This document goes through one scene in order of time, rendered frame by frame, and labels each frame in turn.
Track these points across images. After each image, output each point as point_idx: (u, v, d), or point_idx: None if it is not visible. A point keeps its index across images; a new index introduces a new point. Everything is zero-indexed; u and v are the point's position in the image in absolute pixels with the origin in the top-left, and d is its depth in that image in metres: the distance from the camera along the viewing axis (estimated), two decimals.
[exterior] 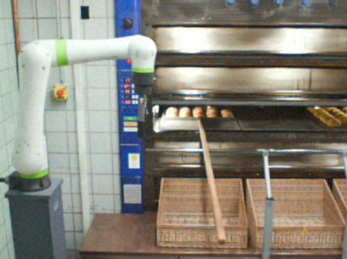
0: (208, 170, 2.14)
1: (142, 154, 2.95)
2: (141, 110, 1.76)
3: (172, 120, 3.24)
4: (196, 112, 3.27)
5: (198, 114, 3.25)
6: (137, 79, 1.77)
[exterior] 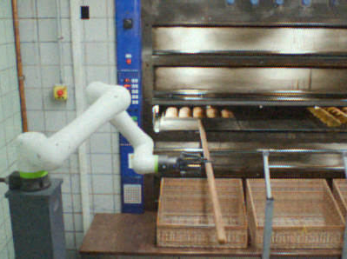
0: (208, 170, 2.14)
1: None
2: (190, 174, 2.29)
3: (172, 120, 3.24)
4: (196, 112, 3.27)
5: (198, 114, 3.25)
6: None
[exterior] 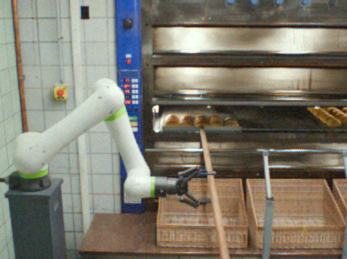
0: (212, 195, 1.88)
1: (142, 154, 2.95)
2: (188, 203, 1.97)
3: (171, 129, 2.98)
4: (198, 121, 3.00)
5: (200, 122, 2.98)
6: None
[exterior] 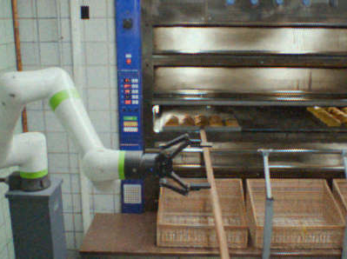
0: (212, 195, 1.88)
1: None
2: (173, 189, 1.38)
3: (171, 129, 2.98)
4: (198, 121, 3.00)
5: (200, 122, 2.98)
6: None
